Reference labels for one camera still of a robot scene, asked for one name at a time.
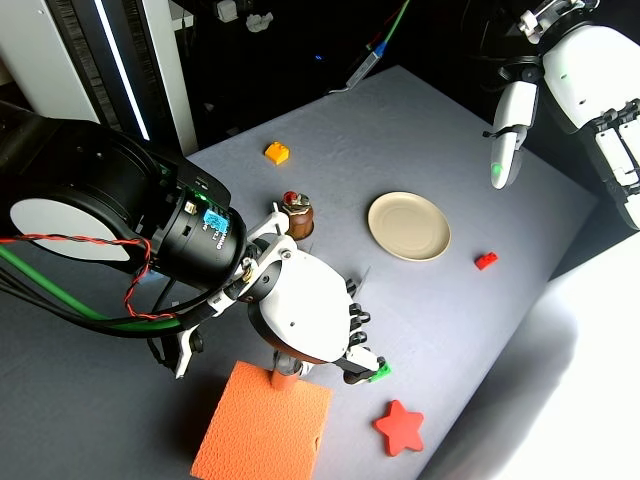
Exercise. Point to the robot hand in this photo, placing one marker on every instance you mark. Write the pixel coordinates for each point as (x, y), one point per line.
(300, 305)
(585, 75)

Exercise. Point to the toy chocolate cake with raspberry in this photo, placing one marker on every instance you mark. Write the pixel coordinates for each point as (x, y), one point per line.
(300, 220)

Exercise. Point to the beige round plate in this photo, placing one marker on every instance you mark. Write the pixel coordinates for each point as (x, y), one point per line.
(409, 226)

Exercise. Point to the green toy brick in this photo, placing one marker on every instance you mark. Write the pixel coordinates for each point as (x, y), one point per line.
(384, 371)

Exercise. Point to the grey table cloth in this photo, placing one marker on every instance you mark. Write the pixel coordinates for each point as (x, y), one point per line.
(425, 325)

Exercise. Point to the orange foam block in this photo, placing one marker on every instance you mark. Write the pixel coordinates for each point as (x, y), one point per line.
(260, 430)

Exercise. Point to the yellow toy brick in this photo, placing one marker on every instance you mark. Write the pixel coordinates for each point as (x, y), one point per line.
(277, 153)

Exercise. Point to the red star block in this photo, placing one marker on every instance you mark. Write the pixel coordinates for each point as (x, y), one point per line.
(400, 427)

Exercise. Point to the red toy brick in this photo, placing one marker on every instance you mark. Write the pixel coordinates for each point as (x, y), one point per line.
(486, 261)

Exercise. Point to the white crumpled object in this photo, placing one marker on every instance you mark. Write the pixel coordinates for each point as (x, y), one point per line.
(260, 22)

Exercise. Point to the small white box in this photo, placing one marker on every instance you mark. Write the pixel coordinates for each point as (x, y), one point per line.
(226, 10)

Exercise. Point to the white and black cabinet frame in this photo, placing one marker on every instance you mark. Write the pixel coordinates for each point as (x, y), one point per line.
(45, 60)

